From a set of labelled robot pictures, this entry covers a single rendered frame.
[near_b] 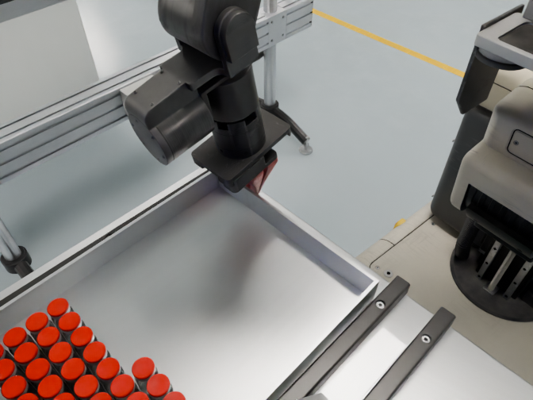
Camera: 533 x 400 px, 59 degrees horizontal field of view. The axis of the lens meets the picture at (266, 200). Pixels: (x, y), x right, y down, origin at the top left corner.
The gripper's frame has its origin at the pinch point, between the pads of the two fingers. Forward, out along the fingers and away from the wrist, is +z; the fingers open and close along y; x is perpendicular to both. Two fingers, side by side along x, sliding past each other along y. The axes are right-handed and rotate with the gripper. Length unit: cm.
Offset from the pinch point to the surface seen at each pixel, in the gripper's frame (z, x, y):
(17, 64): 52, -143, -9
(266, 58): 70, -87, -80
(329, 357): -0.8, 21.2, 10.4
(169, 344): -0.8, 8.0, 20.4
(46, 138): 40, -84, 6
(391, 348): 2.1, 24.8, 4.9
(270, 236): 2.4, 5.5, 2.9
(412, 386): 2.0, 28.4, 6.6
